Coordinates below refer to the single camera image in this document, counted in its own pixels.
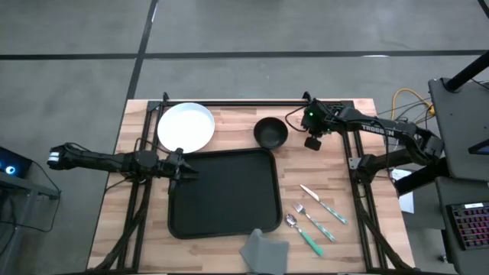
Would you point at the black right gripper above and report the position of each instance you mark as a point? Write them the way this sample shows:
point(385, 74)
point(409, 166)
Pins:
point(315, 118)

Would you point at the black plastic tray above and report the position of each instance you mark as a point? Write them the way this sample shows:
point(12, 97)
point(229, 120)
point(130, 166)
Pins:
point(229, 191)

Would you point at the black monitor corner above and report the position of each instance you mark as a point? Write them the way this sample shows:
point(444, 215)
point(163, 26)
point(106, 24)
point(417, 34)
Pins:
point(482, 148)

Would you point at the white paper sheet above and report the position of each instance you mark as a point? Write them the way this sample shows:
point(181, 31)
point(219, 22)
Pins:
point(407, 202)

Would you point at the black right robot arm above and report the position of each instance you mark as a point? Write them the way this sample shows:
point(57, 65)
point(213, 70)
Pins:
point(382, 128)

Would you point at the black cart beam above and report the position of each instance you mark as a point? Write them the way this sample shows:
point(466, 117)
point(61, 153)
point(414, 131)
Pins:
point(420, 177)

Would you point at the black pole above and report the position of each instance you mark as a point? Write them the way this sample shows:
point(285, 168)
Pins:
point(468, 72)

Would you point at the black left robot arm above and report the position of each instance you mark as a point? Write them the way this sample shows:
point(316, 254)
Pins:
point(95, 160)

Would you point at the grey cloth napkin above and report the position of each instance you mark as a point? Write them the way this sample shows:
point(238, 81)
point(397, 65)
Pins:
point(265, 252)

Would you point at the black metal table frame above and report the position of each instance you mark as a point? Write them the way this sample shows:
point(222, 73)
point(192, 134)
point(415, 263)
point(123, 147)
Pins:
point(248, 103)

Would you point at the backlit keyboard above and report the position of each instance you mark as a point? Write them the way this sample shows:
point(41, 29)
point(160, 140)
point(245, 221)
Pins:
point(471, 225)

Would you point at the white round plate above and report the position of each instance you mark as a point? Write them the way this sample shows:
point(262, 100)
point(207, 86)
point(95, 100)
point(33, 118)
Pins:
point(185, 126)

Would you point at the black bowl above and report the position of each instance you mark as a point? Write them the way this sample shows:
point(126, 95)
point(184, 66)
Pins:
point(270, 133)

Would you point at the dark grey desk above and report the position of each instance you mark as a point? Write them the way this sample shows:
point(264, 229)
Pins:
point(466, 263)

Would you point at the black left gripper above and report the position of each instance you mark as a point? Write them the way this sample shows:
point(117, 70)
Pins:
point(172, 166)

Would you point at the grey side table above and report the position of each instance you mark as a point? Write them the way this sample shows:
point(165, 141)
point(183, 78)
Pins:
point(34, 189)

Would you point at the computer with blue light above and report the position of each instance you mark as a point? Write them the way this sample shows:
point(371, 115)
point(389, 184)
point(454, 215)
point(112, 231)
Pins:
point(11, 168)

